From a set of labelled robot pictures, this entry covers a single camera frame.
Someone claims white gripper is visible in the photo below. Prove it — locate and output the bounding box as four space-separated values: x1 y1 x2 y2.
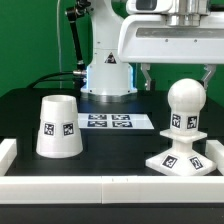
118 13 224 91

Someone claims white lamp bulb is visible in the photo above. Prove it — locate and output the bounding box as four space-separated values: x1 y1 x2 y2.
168 78 206 136

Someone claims white lamp base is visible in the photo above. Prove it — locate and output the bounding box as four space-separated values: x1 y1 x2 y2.
145 129 216 176

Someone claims white lamp shade cone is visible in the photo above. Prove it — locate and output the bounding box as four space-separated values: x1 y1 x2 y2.
36 95 83 158

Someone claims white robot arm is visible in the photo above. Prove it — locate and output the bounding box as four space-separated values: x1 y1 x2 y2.
82 0 224 101

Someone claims fiducial marker sheet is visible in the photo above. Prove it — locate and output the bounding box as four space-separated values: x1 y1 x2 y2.
78 113 154 130

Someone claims white right wall block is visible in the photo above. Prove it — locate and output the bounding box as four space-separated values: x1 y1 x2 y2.
205 140 224 176

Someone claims white wall block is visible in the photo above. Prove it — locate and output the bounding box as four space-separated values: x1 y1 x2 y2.
0 139 17 177
205 140 224 176

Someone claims black cable hose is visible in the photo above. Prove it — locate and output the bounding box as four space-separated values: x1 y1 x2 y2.
26 0 92 89

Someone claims thin white cable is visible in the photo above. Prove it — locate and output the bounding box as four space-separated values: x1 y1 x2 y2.
56 0 64 90

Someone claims white left wall block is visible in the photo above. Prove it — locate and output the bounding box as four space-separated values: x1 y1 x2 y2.
0 139 17 177

